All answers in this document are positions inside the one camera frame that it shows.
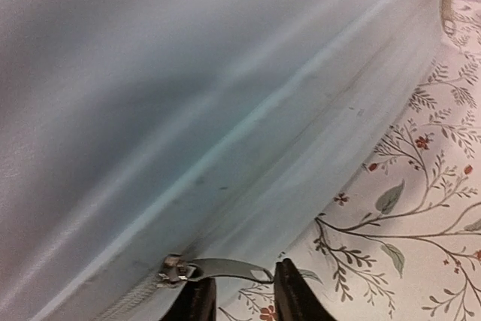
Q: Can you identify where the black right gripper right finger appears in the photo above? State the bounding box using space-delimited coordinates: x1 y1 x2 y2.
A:
274 258 335 321

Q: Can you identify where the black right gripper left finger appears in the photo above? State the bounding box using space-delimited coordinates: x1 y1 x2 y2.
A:
161 277 216 321

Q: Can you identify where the light blue hard-shell suitcase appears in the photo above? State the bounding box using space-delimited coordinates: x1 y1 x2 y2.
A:
1 0 442 320

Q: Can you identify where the floral white tablecloth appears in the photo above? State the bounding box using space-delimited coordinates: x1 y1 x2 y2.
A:
216 0 481 321

